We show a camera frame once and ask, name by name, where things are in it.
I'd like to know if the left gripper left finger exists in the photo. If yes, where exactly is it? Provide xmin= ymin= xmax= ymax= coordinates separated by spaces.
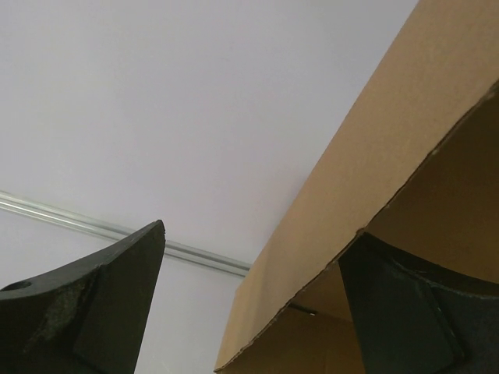
xmin=1 ymin=221 xmax=165 ymax=373

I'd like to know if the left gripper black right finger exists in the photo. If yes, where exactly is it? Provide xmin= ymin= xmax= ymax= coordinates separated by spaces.
xmin=338 ymin=233 xmax=498 ymax=373

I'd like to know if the cardboard box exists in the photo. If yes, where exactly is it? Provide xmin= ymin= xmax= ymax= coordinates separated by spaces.
xmin=214 ymin=1 xmax=498 ymax=373

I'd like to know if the left aluminium frame post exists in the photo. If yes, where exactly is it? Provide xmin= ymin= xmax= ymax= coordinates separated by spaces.
xmin=1 ymin=192 xmax=251 ymax=277

